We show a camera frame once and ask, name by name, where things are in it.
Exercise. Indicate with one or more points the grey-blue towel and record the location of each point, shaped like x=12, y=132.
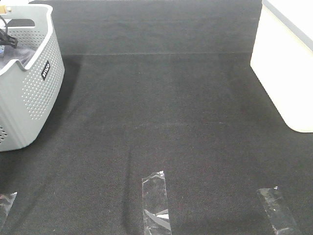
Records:
x=8, y=53

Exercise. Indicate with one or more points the middle clear tape strip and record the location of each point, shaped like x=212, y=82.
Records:
x=154, y=205

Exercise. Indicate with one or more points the clear tape strip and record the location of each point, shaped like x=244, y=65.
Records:
x=6, y=202
x=280, y=217
x=154, y=205

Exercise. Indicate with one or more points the black basket label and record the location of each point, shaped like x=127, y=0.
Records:
x=45, y=70

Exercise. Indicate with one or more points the cream basket with grey rim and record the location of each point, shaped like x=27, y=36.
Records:
x=282, y=59

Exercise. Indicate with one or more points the left clear tape strip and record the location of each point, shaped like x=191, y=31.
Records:
x=6, y=202

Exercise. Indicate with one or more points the right clear tape strip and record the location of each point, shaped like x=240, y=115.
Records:
x=280, y=217

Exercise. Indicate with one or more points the grey perforated laundry basket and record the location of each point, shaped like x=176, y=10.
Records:
x=25, y=99

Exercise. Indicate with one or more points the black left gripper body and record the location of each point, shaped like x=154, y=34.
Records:
x=5, y=38

